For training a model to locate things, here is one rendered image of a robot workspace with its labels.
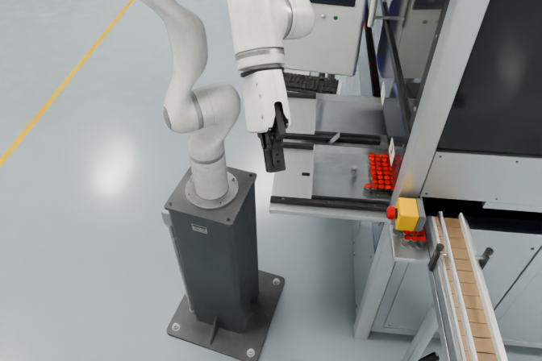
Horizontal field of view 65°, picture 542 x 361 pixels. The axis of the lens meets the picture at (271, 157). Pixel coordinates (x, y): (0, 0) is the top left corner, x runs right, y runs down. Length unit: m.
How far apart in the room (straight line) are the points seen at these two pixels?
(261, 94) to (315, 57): 1.54
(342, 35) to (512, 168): 1.09
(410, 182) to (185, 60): 0.73
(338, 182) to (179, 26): 0.78
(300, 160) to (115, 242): 1.34
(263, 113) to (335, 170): 0.94
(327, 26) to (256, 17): 1.43
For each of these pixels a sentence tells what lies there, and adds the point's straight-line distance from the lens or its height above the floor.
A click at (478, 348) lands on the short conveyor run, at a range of 1.27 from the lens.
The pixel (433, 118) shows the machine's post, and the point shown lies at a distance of 1.18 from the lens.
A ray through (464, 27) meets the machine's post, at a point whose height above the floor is 1.57.
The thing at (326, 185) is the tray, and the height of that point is 0.88.
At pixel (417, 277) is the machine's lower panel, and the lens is 1.76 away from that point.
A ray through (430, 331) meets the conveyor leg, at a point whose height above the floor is 0.60.
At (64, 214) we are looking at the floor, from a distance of 2.85.
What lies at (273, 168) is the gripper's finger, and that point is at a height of 1.48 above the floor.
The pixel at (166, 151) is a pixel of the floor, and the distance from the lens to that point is 3.04.
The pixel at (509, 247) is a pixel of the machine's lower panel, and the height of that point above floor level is 0.79.
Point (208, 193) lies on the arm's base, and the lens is 1.48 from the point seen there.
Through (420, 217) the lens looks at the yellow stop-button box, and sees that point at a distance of 1.31.
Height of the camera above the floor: 2.00
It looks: 44 degrees down
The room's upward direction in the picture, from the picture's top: straight up
